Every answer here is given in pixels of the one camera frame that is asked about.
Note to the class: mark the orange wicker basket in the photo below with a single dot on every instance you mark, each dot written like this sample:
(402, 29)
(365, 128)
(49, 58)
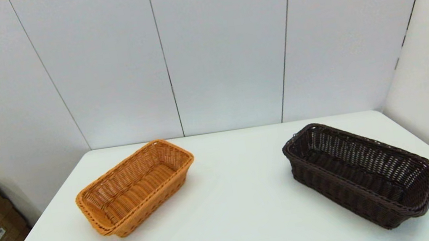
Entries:
(136, 191)

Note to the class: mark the dark brown wicker basket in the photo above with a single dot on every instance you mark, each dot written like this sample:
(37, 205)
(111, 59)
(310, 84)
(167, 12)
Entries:
(358, 171)

